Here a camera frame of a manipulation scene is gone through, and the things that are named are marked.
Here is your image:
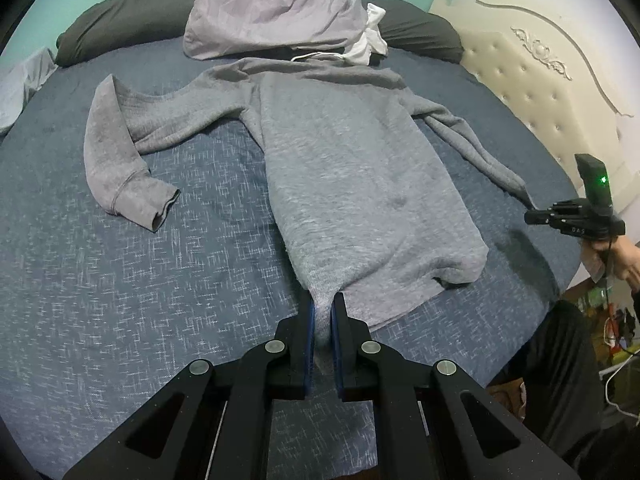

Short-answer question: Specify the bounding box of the light lilac-grey garment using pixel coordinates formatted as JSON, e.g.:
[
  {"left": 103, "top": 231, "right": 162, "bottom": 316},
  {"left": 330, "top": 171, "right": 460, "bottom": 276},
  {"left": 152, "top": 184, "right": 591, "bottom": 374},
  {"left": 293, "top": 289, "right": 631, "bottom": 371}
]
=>
[{"left": 182, "top": 0, "right": 368, "bottom": 60}]

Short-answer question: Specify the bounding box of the long dark grey pillow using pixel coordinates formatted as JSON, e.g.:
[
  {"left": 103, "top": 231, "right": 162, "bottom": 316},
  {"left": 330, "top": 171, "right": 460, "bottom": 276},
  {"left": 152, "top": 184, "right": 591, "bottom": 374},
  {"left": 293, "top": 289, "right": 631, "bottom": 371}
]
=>
[{"left": 55, "top": 0, "right": 463, "bottom": 67}]

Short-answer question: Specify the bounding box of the grey hoodie with drawstring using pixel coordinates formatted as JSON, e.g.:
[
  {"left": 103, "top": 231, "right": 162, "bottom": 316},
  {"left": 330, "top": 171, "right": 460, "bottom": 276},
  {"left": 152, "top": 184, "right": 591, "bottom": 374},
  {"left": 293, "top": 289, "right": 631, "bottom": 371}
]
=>
[{"left": 291, "top": 52, "right": 349, "bottom": 65}]

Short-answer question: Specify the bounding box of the person's right hand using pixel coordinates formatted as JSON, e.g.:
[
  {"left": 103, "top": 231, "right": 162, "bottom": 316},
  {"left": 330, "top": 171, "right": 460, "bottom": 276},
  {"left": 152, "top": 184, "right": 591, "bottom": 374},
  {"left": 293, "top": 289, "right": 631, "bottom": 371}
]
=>
[{"left": 582, "top": 235, "right": 640, "bottom": 290}]

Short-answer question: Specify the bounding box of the white garment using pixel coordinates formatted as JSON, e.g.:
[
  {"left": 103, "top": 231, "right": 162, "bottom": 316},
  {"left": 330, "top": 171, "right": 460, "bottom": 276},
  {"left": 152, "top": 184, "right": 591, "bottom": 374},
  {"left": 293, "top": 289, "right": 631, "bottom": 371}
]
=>
[{"left": 342, "top": 3, "right": 388, "bottom": 66}]

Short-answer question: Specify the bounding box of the grey sweatshirt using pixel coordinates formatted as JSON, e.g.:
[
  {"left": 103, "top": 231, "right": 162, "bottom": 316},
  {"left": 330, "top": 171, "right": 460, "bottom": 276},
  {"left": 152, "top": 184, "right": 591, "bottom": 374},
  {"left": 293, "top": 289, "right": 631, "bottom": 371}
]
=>
[{"left": 84, "top": 58, "right": 532, "bottom": 344}]

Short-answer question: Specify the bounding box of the cream tufted headboard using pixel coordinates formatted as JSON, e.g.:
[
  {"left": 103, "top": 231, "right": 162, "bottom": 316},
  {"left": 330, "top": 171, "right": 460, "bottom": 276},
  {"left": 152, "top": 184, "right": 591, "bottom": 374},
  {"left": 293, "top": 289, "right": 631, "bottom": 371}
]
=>
[{"left": 430, "top": 0, "right": 639, "bottom": 210}]

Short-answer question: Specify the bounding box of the light grey blanket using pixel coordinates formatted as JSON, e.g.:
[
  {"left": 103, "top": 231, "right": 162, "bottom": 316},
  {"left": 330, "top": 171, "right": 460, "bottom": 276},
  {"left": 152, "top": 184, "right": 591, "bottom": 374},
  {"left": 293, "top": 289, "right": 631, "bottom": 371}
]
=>
[{"left": 0, "top": 47, "right": 58, "bottom": 138}]

